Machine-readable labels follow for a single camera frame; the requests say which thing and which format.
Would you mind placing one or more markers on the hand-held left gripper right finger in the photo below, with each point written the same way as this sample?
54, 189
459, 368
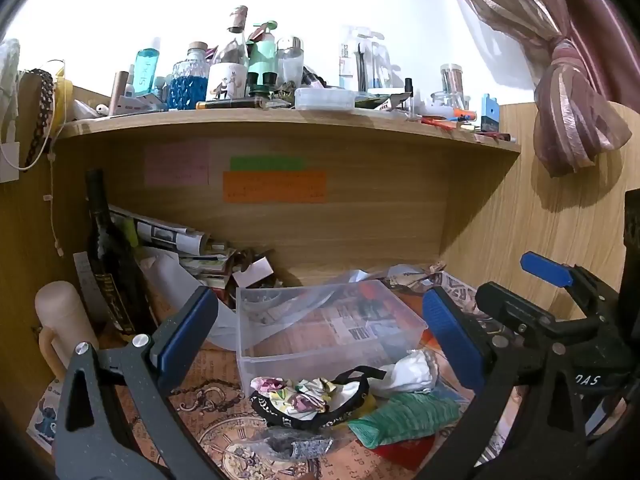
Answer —
450, 340

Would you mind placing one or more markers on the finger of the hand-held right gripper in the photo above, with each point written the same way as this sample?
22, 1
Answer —
510, 305
545, 266

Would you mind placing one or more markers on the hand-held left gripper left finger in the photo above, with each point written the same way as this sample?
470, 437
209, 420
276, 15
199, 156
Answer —
187, 332

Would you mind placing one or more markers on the white cloth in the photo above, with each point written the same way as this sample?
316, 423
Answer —
9, 85
412, 370

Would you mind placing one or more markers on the green knitted cloth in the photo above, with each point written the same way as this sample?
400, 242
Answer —
405, 417

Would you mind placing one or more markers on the clear plastic storage box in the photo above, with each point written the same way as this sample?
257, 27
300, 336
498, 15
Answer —
300, 345

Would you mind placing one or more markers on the floral cloth with black trim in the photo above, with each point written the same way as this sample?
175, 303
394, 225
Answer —
300, 400

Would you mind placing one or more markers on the grey glitter pouch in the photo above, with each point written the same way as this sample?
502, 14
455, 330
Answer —
300, 447

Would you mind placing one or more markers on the printed newspaper sheet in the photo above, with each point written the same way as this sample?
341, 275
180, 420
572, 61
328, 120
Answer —
460, 287

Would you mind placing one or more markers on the pile of paper packets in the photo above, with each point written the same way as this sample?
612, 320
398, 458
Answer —
220, 265

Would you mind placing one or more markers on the dark wine bottle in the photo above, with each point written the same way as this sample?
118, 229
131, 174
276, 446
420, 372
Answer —
112, 270

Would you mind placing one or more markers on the rolled newspaper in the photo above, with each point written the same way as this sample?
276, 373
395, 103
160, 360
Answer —
160, 232

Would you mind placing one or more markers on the grey ruler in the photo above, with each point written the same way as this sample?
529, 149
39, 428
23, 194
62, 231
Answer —
87, 285

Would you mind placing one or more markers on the brown clock print table mat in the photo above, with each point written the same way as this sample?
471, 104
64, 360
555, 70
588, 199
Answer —
225, 440

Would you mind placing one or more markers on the red cloth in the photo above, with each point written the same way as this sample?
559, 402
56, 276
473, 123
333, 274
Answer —
405, 455

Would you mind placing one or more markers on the blue plastic clip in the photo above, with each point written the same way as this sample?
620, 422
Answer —
490, 110

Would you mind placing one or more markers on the blue cartoon sticker card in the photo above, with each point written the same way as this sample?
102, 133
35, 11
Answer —
45, 417

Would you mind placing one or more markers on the pink sticky note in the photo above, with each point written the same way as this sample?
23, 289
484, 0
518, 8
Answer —
177, 164

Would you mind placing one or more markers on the orange sticky note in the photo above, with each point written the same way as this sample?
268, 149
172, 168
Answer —
275, 187

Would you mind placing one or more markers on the pink striped curtain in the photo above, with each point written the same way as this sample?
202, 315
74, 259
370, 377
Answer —
565, 95

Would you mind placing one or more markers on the orange marker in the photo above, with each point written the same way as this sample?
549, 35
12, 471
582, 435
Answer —
450, 115

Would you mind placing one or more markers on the green sticky note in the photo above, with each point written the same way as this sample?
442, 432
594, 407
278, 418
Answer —
267, 163

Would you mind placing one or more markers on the glass jar with brushes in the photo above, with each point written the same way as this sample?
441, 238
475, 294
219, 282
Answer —
452, 82

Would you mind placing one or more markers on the small black bottle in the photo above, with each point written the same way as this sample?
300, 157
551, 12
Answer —
408, 87

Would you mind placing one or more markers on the dark pen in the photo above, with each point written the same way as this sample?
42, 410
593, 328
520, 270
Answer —
230, 104

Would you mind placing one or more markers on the white and red box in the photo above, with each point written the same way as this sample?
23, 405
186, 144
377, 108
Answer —
142, 102

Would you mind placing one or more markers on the wooden shelf board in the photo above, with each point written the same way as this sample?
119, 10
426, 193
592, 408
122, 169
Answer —
300, 122

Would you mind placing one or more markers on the blue glass bottle with cork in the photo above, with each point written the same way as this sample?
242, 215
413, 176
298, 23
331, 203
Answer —
187, 85

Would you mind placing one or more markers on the brown cardboard tube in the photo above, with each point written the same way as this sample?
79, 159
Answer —
119, 92

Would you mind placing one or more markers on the white printed mug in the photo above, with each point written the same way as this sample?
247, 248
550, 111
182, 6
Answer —
227, 82

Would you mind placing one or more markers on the yellow cloth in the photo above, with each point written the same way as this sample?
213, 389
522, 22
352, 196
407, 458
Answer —
64, 100

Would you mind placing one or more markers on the brown beaded headband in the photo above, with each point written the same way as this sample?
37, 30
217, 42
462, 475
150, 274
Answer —
42, 110

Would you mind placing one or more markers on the blue mouthwash bottle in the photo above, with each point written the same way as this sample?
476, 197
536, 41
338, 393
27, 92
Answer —
147, 67

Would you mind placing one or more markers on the clear lidded plastic box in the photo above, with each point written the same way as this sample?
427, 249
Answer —
325, 99

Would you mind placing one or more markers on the clear tool packaging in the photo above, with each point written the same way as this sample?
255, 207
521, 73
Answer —
365, 60

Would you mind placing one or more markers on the mint green bottle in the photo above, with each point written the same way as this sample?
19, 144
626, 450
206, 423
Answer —
262, 57

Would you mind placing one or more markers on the clear glass jar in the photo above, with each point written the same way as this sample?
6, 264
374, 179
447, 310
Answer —
290, 60

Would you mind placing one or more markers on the clear glass bottle with cork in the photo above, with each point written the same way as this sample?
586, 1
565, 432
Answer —
236, 40

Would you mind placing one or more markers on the white hanging cloth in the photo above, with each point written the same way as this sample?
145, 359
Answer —
9, 85

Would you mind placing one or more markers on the white wall plug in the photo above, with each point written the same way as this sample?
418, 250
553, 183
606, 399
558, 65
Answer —
9, 162

